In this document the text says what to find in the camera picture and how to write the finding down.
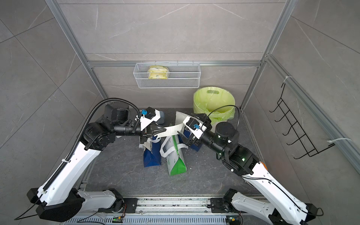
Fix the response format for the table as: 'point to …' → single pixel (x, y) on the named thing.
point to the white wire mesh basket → (180, 75)
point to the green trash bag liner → (218, 104)
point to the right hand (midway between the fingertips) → (188, 121)
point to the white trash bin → (217, 103)
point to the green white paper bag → (172, 150)
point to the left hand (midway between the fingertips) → (164, 126)
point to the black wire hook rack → (303, 144)
